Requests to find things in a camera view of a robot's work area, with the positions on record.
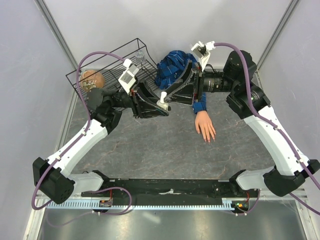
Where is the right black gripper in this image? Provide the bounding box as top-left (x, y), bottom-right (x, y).
top-left (164, 60), bottom-right (238, 106)

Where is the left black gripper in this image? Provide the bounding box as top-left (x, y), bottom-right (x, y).
top-left (111, 78), bottom-right (172, 119)

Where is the white nail polish cap brush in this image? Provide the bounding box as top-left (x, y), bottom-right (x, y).
top-left (160, 91), bottom-right (167, 104)

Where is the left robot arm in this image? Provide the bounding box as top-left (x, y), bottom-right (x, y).
top-left (32, 81), bottom-right (171, 204)

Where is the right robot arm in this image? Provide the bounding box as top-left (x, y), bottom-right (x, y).
top-left (160, 50), bottom-right (320, 197)

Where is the blue plaid shirt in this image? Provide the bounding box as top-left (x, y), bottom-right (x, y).
top-left (154, 50), bottom-right (207, 114)

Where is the mannequin hand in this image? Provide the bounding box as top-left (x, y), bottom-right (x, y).
top-left (195, 110), bottom-right (216, 143)

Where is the clear glass cup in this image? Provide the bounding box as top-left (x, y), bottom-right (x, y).
top-left (134, 49), bottom-right (146, 65)

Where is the brown floral ceramic bowl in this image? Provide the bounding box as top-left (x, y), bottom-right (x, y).
top-left (79, 69), bottom-right (105, 93)

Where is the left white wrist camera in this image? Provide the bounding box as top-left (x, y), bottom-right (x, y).
top-left (118, 64), bottom-right (139, 94)

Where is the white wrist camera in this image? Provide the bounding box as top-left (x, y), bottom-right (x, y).
top-left (118, 64), bottom-right (139, 94)
top-left (190, 41), bottom-right (216, 72)

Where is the black wire dish rack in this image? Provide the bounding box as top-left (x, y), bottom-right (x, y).
top-left (79, 38), bottom-right (158, 92)

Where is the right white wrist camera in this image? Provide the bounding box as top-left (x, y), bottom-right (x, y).
top-left (190, 41), bottom-right (216, 72)

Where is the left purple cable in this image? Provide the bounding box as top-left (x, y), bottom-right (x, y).
top-left (30, 51), bottom-right (131, 210)

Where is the purple cable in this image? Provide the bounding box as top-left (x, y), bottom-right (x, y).
top-left (214, 42), bottom-right (320, 216)
top-left (30, 51), bottom-right (131, 210)

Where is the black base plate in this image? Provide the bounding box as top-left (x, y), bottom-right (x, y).
top-left (80, 177), bottom-right (260, 207)

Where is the blue slotted cable duct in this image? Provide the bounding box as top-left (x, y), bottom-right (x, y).
top-left (47, 199), bottom-right (236, 211)

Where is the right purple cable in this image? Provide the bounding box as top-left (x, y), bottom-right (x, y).
top-left (214, 42), bottom-right (320, 216)

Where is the aluminium frame rail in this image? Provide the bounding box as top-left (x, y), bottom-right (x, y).
top-left (259, 188), bottom-right (308, 201)

